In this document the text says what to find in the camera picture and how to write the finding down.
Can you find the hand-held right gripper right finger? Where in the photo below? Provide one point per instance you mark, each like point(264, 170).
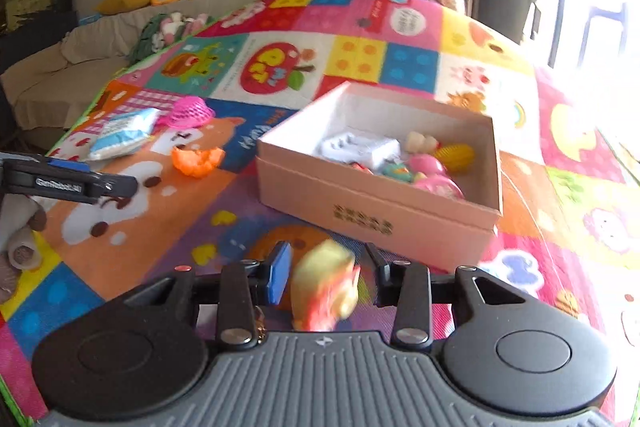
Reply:
point(382, 279)

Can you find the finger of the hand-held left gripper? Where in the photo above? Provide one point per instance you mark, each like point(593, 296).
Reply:
point(70, 165)
point(120, 187)

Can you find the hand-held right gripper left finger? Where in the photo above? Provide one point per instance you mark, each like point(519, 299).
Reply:
point(279, 277)

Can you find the pink cardboard box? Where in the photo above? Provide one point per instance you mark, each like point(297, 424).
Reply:
point(350, 202)

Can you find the small red toy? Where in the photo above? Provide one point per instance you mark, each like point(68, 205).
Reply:
point(361, 167)

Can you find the green and pink toy figure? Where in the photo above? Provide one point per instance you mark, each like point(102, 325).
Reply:
point(425, 166)

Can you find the white power adapter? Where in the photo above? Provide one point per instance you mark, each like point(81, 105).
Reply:
point(350, 147)

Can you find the red and white toy figure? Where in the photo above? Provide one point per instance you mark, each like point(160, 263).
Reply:
point(419, 142)

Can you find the yellow toy corn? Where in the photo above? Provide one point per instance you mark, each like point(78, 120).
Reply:
point(456, 157)

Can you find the person's left hand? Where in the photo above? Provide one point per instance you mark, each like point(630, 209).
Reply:
point(22, 247)

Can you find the blue and white tissue pack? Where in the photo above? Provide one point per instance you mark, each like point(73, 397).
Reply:
point(125, 132)

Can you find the orange plastic toy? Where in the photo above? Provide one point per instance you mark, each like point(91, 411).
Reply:
point(195, 162)

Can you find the beige sofa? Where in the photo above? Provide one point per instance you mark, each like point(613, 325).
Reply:
point(60, 77)

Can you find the pink plastic mesh scoop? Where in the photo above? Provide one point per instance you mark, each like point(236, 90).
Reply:
point(187, 112)

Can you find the dark glass cabinet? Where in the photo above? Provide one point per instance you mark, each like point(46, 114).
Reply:
point(35, 22)

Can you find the green and pink plush toy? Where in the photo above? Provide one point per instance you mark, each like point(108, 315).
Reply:
point(160, 34)

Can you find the yellow cushion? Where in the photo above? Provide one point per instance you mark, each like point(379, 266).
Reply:
point(122, 2)

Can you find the colourful cartoon play mat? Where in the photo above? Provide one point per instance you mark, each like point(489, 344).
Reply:
point(300, 57)

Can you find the blue stool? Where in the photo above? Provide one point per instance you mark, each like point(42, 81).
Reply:
point(602, 14)

